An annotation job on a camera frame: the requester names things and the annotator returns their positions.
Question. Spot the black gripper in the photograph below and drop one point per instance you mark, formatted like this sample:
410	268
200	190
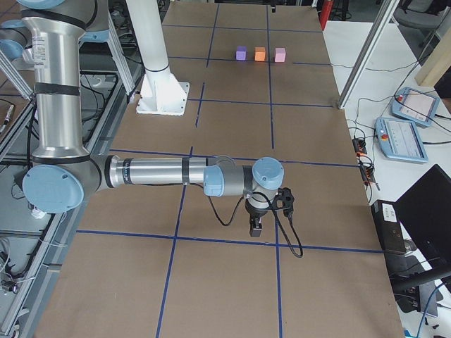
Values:
254	213

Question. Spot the orange foam cube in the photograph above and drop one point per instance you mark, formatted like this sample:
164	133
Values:
259	54

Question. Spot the brown paper table cover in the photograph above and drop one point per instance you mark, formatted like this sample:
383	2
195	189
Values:
168	262

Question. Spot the near blue teach pendant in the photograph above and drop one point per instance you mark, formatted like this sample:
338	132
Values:
399	140

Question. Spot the blue teach pendant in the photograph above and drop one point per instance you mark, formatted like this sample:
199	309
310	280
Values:
399	140
414	105

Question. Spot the pink foam cube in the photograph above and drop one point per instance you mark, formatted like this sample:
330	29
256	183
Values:
280	55

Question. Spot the black monitor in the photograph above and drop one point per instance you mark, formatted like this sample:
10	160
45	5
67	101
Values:
424	211

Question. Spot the purple foam cube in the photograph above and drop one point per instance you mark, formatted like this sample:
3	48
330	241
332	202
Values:
241	53

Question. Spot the far blue teach pendant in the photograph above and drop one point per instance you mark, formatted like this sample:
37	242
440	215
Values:
414	105

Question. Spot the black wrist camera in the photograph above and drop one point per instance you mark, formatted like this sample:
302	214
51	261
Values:
284	201

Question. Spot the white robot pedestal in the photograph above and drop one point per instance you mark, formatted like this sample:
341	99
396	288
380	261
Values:
161	93

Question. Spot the aluminium frame rack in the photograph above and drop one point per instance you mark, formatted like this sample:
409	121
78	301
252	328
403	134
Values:
33	242

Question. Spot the aluminium frame post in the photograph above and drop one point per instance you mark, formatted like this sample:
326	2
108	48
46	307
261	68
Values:
382	19

